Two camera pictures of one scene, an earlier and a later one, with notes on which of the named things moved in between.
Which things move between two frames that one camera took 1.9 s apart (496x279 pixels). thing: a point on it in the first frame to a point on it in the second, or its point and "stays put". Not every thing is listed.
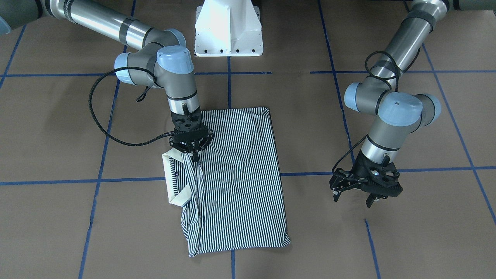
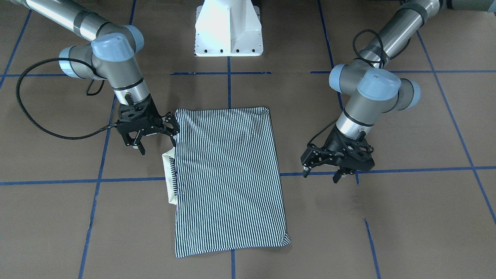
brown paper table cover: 83,193 stays put
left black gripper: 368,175 to 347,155
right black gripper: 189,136 to 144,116
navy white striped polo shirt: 233,197 stays put
